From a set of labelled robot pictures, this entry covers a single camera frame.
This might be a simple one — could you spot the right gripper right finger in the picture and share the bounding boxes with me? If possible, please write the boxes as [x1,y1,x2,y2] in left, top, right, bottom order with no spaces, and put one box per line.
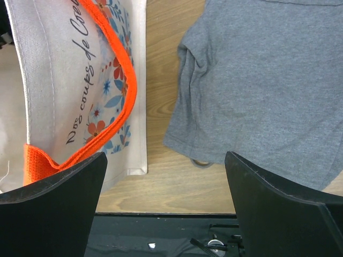
[225,152,342,256]

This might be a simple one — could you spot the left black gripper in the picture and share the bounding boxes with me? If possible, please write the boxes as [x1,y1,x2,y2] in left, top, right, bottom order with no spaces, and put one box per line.
[0,0,13,48]

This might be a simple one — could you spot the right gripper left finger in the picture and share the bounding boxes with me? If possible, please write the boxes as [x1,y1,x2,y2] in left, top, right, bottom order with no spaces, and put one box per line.
[1,153,107,256]

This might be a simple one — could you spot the beige canvas tote bag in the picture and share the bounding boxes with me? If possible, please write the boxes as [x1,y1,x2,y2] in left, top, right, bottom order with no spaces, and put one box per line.
[1,1,147,193]

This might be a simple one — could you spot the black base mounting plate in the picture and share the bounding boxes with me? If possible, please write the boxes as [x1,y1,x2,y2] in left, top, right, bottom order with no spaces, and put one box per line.
[85,213,246,256]

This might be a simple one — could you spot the right grey shorts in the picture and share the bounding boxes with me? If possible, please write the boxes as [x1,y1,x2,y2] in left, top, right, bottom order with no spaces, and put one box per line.
[163,1,342,190]

